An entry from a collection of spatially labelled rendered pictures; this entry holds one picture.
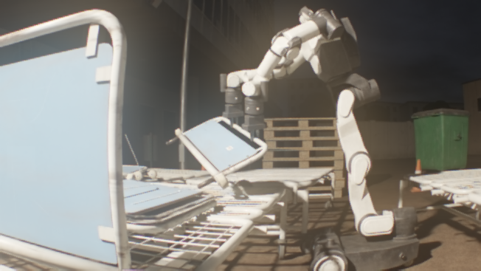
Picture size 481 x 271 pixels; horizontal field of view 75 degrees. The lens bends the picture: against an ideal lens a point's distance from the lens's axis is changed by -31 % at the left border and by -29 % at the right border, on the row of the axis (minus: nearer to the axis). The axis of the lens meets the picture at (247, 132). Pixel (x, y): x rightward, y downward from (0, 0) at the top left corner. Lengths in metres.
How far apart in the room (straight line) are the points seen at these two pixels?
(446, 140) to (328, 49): 5.59
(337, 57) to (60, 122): 1.75
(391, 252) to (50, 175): 1.81
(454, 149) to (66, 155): 7.40
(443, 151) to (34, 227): 7.21
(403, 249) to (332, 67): 1.08
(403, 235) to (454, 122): 5.54
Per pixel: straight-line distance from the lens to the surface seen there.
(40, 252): 0.69
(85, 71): 0.62
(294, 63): 2.36
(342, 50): 2.19
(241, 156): 1.97
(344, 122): 2.16
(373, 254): 2.11
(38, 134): 0.67
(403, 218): 2.27
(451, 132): 7.63
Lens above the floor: 0.71
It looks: 2 degrees up
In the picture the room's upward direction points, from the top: straight up
